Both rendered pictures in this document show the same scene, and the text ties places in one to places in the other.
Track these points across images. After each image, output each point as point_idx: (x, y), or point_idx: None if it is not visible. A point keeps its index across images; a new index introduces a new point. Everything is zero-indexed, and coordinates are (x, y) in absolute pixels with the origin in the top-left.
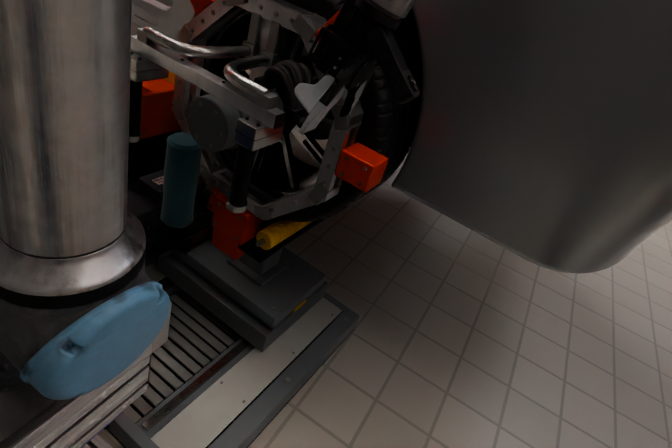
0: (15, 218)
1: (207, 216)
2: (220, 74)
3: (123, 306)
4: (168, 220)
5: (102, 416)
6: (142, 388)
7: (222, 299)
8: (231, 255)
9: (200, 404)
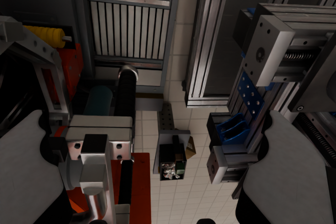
0: None
1: (79, 84)
2: None
3: None
4: (111, 94)
5: (295, 8)
6: (265, 4)
7: (81, 29)
8: (80, 48)
9: None
